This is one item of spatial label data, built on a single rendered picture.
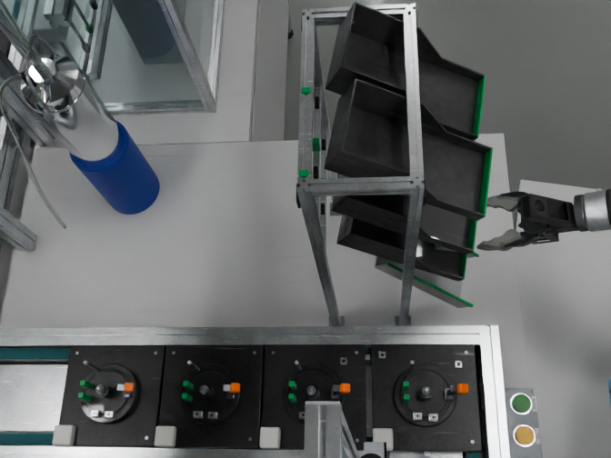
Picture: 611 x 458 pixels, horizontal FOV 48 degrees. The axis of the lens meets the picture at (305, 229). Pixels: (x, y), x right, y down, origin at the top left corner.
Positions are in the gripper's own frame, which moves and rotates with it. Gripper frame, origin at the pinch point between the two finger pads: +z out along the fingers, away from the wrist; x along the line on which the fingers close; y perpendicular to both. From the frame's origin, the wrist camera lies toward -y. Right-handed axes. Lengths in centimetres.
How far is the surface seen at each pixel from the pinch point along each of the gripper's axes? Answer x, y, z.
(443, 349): -21.3, 23.3, 17.5
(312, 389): -32, 2, 40
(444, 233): -5.3, -12.9, 2.7
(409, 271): -10.2, -7.4, 12.2
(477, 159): 3.9, -22.9, -7.6
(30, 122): 42, -24, 120
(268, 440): -43, 2, 52
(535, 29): 139, 147, 16
